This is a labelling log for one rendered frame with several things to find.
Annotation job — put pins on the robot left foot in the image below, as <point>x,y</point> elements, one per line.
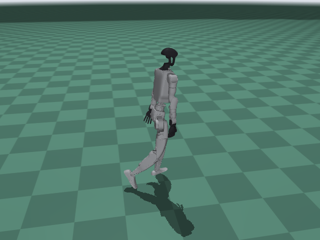
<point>161,170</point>

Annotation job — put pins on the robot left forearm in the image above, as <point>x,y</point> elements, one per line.
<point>153,102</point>

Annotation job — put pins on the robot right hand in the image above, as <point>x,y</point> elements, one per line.
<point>172,129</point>

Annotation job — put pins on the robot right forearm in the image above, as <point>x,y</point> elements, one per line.
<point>172,110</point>

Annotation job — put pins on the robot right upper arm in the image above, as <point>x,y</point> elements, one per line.
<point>172,80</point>

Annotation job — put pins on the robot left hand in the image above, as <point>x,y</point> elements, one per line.
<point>148,116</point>

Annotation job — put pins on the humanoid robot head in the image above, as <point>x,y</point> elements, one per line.
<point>168,53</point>

